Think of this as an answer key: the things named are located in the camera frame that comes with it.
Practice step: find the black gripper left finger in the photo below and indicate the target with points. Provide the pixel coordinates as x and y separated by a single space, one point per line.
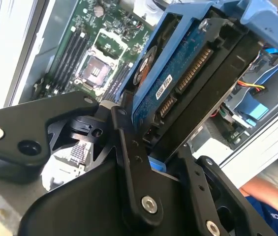
30 118

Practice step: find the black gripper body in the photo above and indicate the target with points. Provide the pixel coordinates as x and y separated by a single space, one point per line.
84 204

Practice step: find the hard disk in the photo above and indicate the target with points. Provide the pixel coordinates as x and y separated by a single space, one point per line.
190 73

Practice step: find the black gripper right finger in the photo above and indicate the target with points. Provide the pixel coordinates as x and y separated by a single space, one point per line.
200 196

